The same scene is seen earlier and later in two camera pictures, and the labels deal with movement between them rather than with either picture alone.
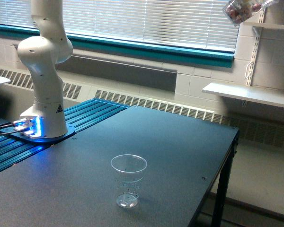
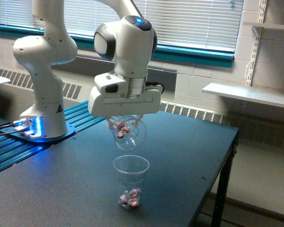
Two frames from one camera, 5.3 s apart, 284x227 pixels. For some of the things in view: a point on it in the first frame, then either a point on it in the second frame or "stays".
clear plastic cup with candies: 237,11 -> 129,131
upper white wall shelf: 268,25 stays
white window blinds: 203,23 stays
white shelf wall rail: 261,19 stays
